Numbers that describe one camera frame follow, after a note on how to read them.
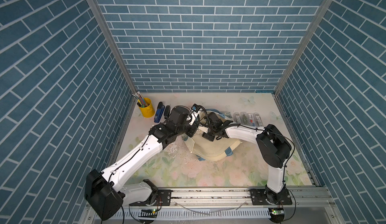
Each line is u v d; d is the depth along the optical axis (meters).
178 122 0.56
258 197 0.74
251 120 1.02
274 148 0.51
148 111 1.00
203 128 0.84
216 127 0.73
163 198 0.74
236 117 1.04
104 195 0.37
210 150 0.84
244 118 1.04
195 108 0.65
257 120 1.02
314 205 0.74
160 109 1.08
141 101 0.99
